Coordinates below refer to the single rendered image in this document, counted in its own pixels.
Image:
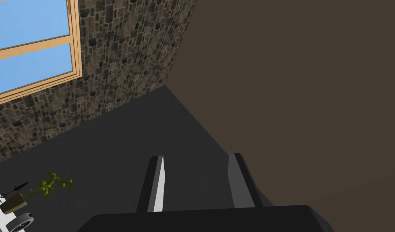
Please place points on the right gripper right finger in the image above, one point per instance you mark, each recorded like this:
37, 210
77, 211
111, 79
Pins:
240, 185

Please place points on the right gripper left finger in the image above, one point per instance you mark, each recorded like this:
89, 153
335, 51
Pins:
154, 187

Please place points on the green potted plant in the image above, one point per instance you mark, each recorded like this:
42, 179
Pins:
39, 191

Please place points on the grey round dish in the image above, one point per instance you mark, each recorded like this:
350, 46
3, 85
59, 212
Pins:
20, 222

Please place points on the wooden framed window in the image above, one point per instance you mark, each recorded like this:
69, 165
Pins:
29, 48

